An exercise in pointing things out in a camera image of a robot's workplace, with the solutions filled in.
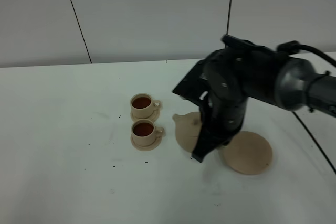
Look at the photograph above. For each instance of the far beige teacup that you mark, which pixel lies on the far beige teacup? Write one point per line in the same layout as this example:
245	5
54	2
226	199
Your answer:
142	105

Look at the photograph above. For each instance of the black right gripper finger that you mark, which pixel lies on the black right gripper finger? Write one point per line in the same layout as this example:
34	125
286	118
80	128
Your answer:
208	140
225	139

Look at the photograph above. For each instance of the near beige saucer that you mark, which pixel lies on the near beige saucer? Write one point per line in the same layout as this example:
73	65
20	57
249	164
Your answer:
145	143

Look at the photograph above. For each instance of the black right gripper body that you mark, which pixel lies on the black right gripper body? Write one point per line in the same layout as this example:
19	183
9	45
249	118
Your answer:
222	112

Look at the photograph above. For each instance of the beige teacup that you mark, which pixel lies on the beige teacup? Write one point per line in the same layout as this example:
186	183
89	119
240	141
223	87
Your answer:
145	127
142	105

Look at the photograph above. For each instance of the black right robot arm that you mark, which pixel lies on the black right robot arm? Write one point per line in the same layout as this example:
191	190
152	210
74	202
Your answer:
243	70

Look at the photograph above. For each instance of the beige teapot saucer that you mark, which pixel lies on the beige teapot saucer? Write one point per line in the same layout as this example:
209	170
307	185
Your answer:
248	153

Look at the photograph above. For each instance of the beige teapot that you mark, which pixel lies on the beige teapot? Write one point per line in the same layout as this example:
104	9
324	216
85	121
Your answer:
187	129

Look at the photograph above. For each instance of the far beige saucer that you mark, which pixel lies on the far beige saucer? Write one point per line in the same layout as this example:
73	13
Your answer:
153	117

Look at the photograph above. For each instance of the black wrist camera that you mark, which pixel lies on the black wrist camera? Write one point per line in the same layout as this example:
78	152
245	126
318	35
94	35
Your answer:
193	85

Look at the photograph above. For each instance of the near beige teacup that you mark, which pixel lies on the near beige teacup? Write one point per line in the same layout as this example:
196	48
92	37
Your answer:
145	127

